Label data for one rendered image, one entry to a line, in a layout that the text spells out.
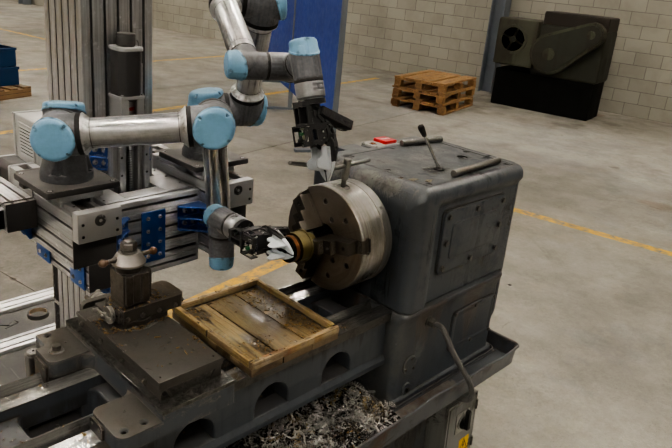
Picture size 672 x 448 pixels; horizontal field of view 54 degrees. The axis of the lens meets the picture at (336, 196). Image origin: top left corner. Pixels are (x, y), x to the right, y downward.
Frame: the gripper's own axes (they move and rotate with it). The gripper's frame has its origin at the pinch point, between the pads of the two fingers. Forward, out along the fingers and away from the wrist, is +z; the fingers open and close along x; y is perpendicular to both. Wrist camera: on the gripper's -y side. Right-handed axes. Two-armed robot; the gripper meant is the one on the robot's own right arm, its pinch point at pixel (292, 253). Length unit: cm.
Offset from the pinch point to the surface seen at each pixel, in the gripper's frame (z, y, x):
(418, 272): 17.8, -33.9, -7.9
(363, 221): 9.2, -17.2, 8.7
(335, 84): -353, -359, -38
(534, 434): 23, -127, -109
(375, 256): 12.0, -20.7, -1.7
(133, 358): 6, 50, -11
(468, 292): 17, -64, -24
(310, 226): -4.6, -10.4, 3.9
